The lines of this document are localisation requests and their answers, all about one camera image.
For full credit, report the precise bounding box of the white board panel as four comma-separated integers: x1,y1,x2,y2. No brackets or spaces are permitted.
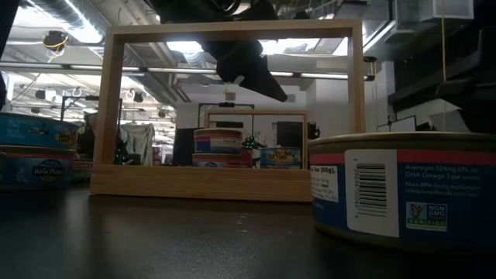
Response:
378,115,418,134

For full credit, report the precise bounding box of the pink can silver lid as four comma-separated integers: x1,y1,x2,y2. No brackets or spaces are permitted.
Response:
242,146,255,169

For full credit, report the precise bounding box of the black yellow cord reel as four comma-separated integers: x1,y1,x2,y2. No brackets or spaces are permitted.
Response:
41,29,70,51

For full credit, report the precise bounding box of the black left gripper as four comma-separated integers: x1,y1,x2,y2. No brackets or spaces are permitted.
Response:
201,40,290,104

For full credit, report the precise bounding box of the person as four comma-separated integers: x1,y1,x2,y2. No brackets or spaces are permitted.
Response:
76,112,96,160

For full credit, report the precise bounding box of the white hanging garment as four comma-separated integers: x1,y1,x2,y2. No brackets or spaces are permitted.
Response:
119,122,156,166

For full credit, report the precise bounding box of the blue red can gold lid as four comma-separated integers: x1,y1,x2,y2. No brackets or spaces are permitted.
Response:
0,145,78,190
193,127,244,155

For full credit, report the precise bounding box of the Bumble Bee can silver lid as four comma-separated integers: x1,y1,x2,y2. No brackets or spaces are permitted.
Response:
73,157,94,183

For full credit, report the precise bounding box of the wooden slatted shelf rack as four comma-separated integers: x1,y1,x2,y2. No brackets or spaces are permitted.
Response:
89,19,367,203

